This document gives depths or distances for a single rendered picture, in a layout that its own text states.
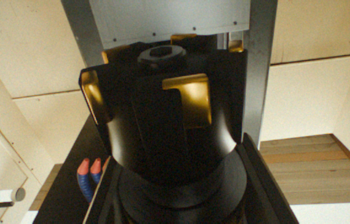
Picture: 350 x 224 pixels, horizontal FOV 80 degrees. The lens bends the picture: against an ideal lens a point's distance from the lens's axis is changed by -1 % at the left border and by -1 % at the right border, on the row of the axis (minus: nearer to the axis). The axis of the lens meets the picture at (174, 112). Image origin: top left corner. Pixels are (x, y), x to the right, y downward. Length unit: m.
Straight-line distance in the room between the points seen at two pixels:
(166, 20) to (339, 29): 0.97
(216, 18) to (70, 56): 0.82
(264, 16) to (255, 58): 0.14
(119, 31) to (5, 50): 0.82
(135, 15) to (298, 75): 1.01
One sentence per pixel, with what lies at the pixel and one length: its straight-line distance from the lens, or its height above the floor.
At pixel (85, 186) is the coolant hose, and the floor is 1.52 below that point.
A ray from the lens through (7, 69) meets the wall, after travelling 1.48.
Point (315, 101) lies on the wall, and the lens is 1.58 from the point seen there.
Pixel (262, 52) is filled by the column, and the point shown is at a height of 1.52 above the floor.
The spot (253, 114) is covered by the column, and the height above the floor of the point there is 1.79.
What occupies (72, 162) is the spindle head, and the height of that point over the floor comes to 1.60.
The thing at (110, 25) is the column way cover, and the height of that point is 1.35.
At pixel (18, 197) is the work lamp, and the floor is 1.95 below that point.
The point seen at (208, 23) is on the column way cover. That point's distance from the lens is 0.73.
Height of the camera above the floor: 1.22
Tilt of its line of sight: 34 degrees up
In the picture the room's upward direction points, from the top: 171 degrees clockwise
